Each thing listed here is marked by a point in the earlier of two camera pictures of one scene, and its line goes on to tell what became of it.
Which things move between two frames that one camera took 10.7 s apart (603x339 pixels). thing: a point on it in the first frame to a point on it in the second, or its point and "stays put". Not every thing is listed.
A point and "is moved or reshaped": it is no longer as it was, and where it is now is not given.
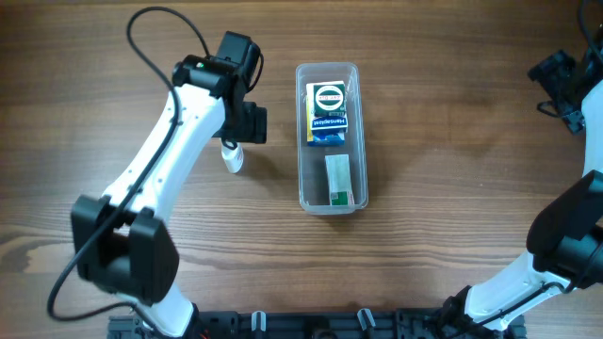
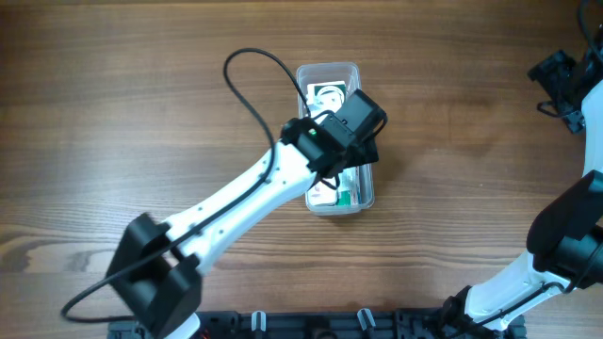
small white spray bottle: [234, 158] to [321, 194]
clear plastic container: [331, 158] stays put
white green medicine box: [339, 180] is moved or reshaped
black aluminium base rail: [380, 324] stays put
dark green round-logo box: [326, 99] stays put
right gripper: [547, 73] stays put
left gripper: [252, 124] to [369, 150]
